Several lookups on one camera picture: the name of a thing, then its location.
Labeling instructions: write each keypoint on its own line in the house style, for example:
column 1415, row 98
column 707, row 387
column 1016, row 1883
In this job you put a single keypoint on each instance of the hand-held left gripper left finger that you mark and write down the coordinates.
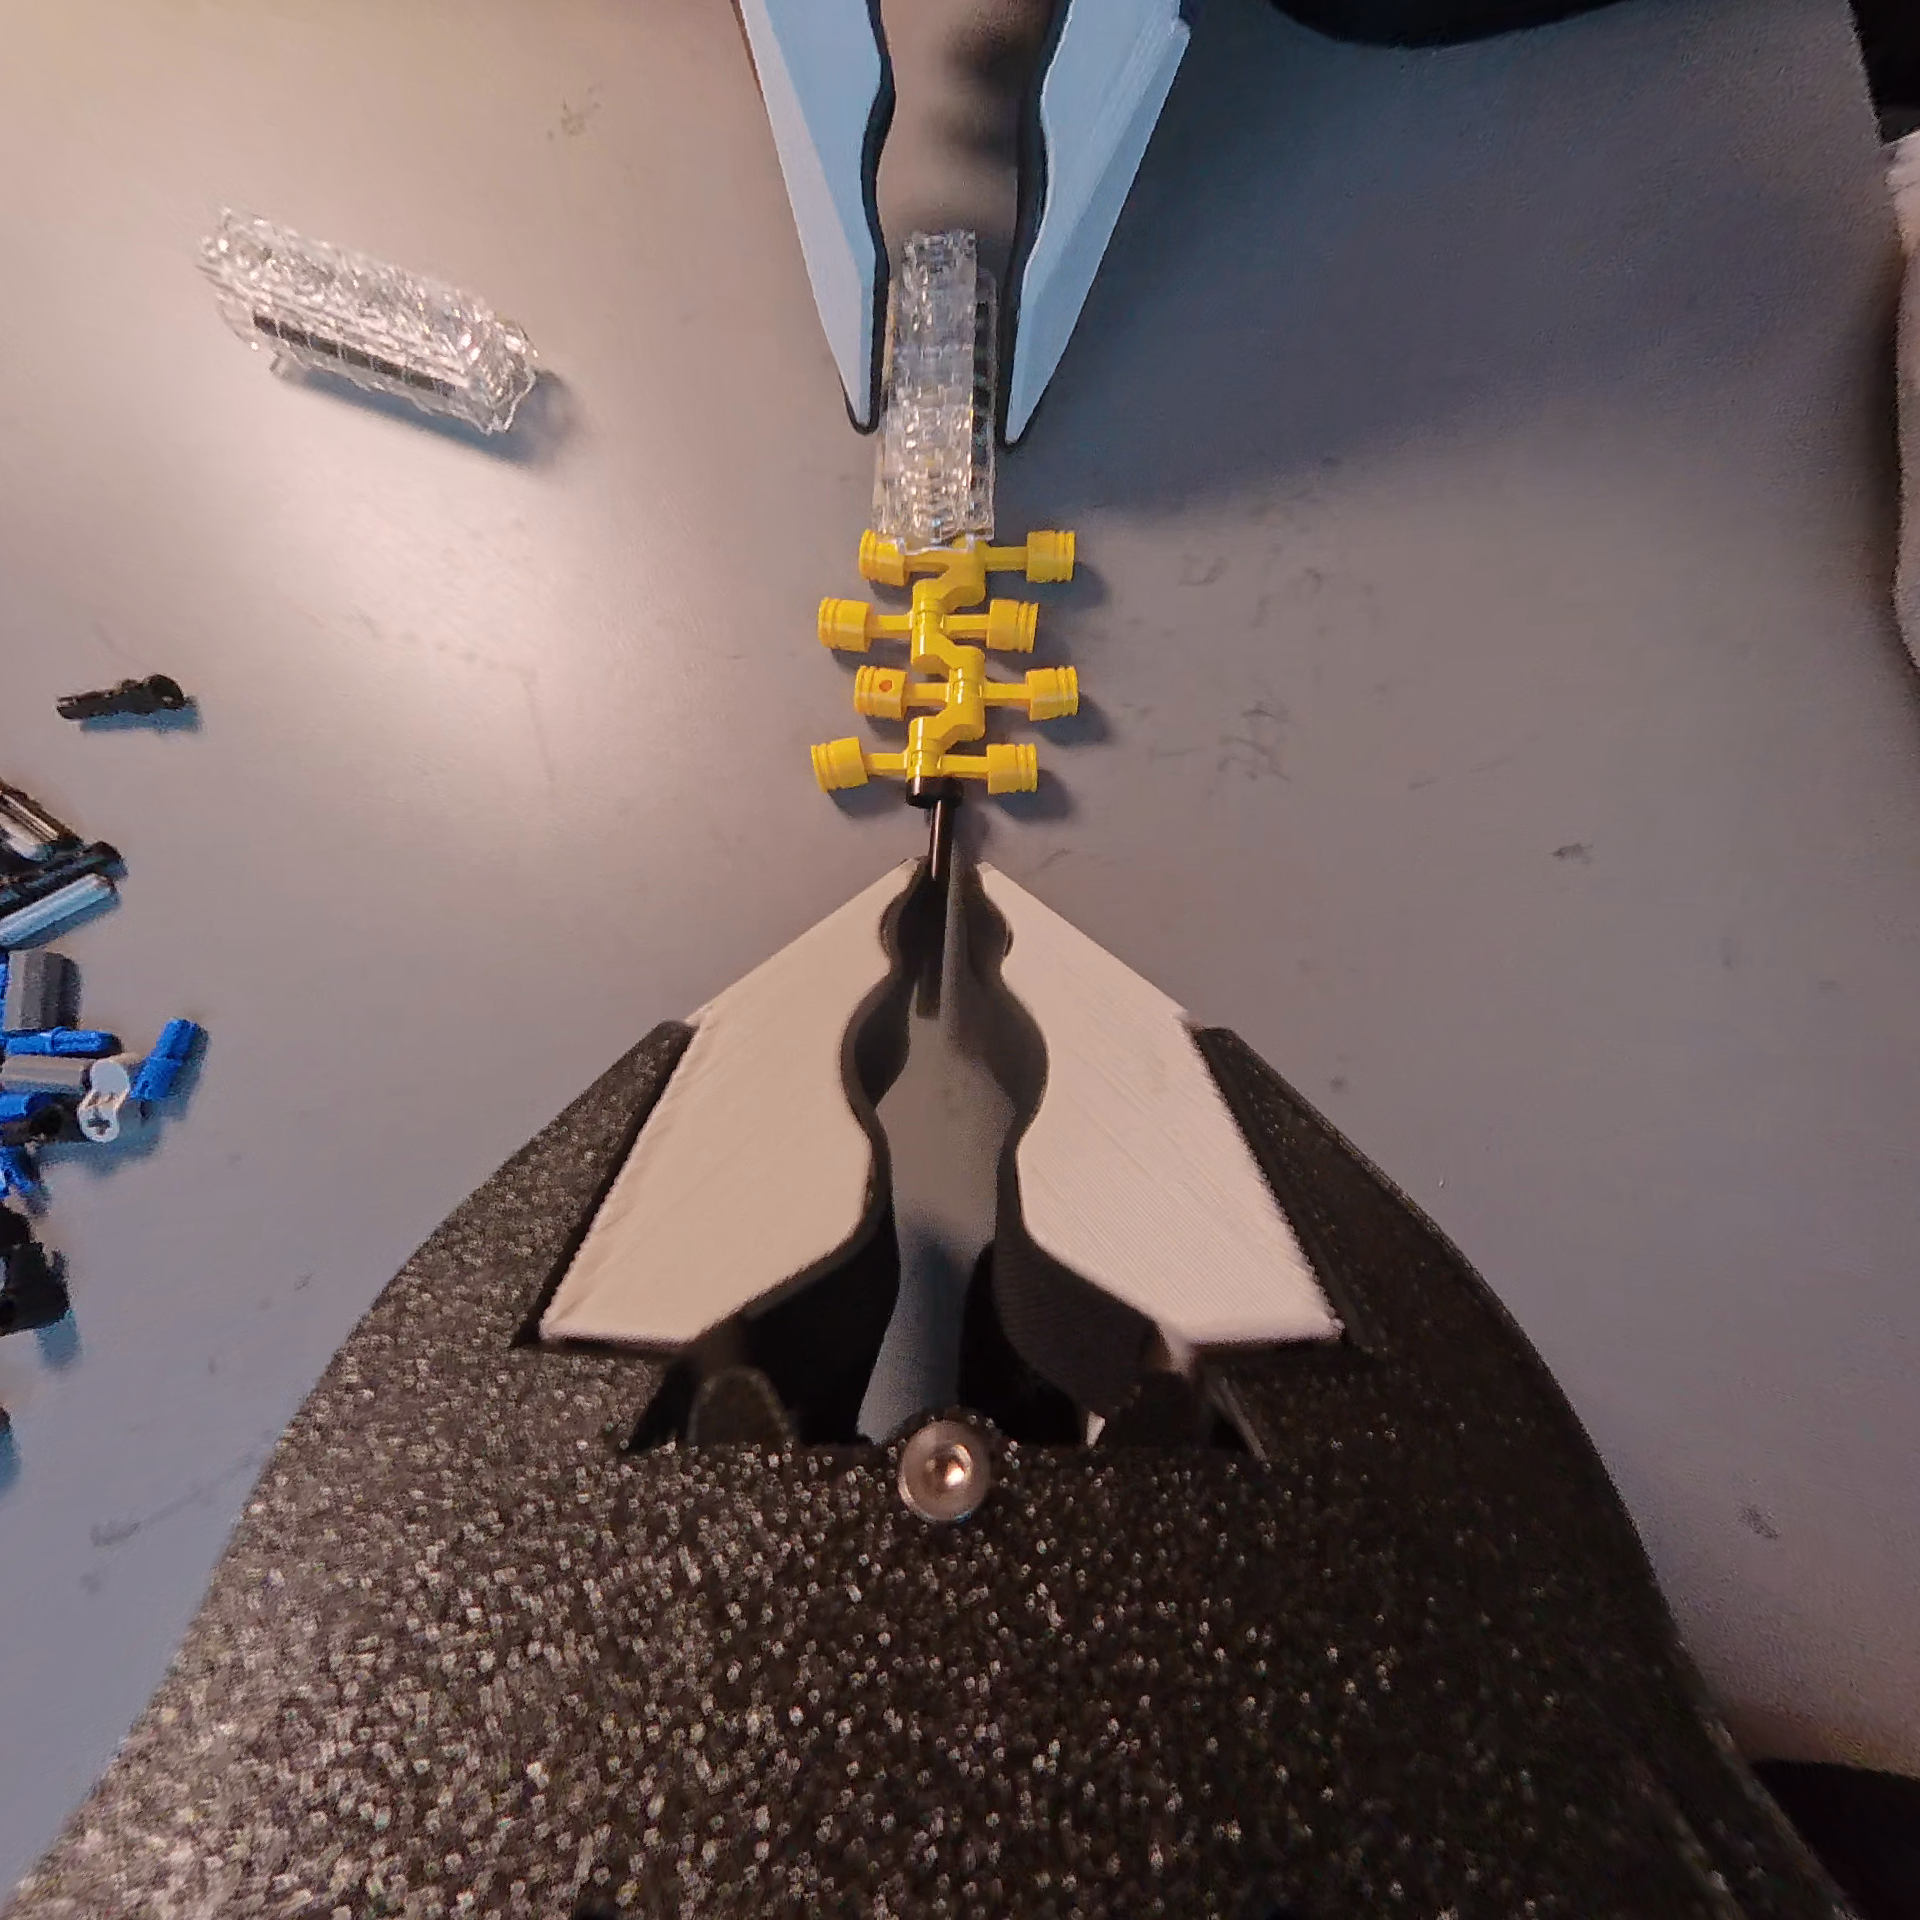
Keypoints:
column 737, row 1170

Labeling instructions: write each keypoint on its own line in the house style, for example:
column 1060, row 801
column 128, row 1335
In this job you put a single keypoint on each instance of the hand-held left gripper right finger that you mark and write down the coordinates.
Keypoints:
column 1169, row 1170

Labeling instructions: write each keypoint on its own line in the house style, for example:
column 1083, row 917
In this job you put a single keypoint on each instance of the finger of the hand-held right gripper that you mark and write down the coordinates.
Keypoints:
column 818, row 153
column 1100, row 153

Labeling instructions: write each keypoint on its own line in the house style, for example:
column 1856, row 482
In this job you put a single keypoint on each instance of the clear plastic engine block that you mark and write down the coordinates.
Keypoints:
column 938, row 451
column 368, row 325

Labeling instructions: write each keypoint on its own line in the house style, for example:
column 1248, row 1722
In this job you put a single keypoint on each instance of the yellow piston crankshaft assembly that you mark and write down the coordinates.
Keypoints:
column 950, row 691

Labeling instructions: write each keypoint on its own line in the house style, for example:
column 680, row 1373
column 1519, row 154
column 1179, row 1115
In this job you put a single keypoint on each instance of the pile of mixed coloured connectors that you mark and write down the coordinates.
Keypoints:
column 61, row 1036

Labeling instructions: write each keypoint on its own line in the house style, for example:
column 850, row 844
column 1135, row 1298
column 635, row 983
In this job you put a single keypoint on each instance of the black axle connector pin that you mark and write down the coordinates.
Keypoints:
column 128, row 698

